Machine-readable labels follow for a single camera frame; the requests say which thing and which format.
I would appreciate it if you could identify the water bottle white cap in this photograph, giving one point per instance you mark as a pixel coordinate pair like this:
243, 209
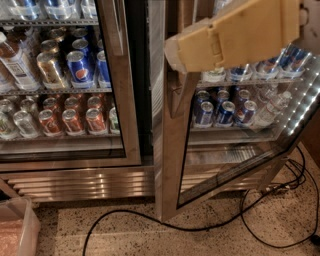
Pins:
272, 109

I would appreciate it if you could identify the gold soda can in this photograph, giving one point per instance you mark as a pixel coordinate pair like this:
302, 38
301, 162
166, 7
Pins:
52, 74

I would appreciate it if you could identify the blue Pepsi can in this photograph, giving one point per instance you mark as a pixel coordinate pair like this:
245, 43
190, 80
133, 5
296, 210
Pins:
81, 70

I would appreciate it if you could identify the steel fridge bottom grille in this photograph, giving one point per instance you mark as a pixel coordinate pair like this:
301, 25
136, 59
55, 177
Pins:
197, 182

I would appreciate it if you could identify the red soda can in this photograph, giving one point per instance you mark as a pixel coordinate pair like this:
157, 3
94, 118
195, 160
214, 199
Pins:
73, 123

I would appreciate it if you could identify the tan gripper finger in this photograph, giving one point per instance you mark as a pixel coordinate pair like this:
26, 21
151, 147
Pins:
231, 15

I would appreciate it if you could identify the clear plastic storage bin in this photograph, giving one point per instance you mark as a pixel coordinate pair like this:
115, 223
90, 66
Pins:
19, 228

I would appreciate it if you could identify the silver blue soda can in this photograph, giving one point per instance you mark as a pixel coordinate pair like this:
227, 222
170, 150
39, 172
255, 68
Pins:
240, 73

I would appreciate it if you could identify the iced tea bottle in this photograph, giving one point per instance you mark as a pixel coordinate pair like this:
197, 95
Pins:
19, 65

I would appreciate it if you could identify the glass fridge door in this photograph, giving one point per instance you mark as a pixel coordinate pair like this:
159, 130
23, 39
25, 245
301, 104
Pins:
203, 123
32, 129

